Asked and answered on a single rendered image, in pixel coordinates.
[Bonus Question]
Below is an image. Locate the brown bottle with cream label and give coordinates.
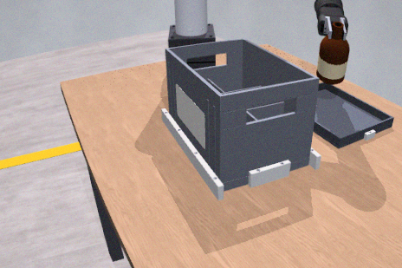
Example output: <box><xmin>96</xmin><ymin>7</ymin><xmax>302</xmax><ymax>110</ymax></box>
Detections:
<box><xmin>316</xmin><ymin>22</ymin><xmax>350</xmax><ymax>85</ymax></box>

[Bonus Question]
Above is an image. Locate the dark grey open-top crate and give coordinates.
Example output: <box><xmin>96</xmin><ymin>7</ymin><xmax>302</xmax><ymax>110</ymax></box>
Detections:
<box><xmin>165</xmin><ymin>38</ymin><xmax>320</xmax><ymax>191</ymax></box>

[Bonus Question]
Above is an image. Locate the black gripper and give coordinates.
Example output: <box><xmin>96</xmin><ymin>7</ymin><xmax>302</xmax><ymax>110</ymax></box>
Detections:
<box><xmin>314</xmin><ymin>0</ymin><xmax>348</xmax><ymax>41</ymax></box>

